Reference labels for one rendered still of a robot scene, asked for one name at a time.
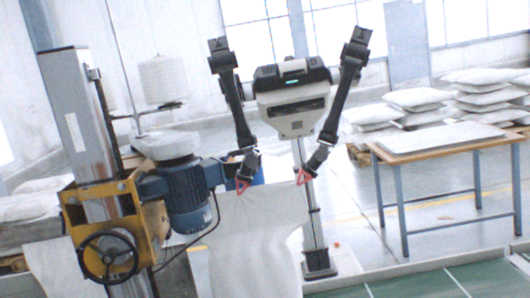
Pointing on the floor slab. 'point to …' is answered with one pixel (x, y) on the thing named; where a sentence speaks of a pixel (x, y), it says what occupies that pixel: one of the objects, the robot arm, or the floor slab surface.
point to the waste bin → (239, 169)
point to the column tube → (59, 80)
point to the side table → (448, 191)
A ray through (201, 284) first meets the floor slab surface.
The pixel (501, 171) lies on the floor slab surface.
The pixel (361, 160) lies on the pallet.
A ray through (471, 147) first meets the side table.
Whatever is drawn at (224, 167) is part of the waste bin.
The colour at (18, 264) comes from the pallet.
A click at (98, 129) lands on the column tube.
